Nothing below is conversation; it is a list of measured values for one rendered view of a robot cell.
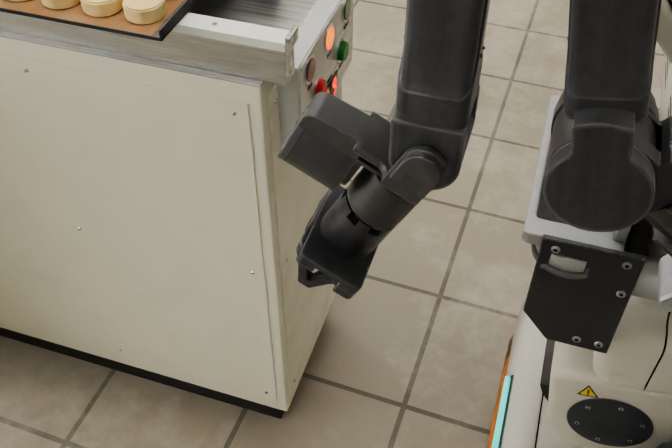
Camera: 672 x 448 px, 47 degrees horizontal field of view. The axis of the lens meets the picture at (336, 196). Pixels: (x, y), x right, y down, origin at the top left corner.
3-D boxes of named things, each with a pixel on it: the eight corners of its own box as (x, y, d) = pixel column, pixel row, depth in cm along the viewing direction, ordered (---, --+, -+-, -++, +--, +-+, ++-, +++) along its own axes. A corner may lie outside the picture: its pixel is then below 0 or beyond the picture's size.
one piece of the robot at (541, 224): (649, 203, 104) (702, 70, 89) (643, 369, 85) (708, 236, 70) (530, 178, 108) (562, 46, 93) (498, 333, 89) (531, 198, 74)
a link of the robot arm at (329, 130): (451, 172, 58) (471, 107, 64) (322, 91, 57) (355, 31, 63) (375, 251, 67) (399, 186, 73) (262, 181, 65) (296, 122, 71)
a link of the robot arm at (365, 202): (428, 205, 64) (442, 162, 68) (358, 161, 63) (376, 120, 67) (387, 246, 69) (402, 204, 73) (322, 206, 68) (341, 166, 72)
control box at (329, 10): (278, 148, 106) (272, 64, 96) (332, 55, 122) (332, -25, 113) (303, 154, 105) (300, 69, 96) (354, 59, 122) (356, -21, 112)
